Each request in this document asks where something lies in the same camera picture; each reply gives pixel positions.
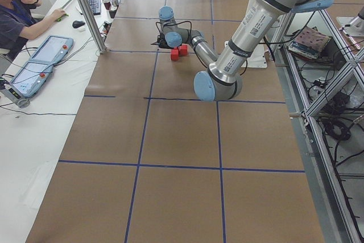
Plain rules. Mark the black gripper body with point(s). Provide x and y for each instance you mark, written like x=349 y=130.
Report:
x=163 y=41

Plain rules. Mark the red cube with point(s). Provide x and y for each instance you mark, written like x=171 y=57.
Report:
x=174 y=55

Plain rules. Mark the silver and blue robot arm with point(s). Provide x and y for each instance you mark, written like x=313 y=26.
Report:
x=221 y=80

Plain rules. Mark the metal cup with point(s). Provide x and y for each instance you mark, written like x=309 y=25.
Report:
x=114 y=3

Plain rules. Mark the black keyboard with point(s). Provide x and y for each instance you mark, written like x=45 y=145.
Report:
x=95 y=6

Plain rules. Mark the black computer mouse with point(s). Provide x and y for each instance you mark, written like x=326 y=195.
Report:
x=77 y=24

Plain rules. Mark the upper blue teach pendant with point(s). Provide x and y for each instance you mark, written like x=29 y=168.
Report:
x=52 y=50

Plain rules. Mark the blue teach pendant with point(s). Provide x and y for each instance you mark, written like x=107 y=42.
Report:
x=31 y=77
x=52 y=50

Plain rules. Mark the brown paper table cover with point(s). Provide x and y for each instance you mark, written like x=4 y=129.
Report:
x=146 y=161

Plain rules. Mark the lower blue teach pendant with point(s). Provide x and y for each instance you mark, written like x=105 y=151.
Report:
x=31 y=77

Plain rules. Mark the person in dark shirt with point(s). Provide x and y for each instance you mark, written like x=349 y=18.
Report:
x=18 y=26

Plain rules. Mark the stack of books and cloth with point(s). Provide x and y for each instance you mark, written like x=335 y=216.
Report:
x=309 y=43

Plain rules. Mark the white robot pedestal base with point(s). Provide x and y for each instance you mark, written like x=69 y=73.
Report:
x=257 y=59

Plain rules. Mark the aluminium frame post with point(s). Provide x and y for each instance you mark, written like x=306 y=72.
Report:
x=93 y=28

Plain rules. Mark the aluminium side frame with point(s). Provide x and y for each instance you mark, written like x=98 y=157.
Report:
x=326 y=95

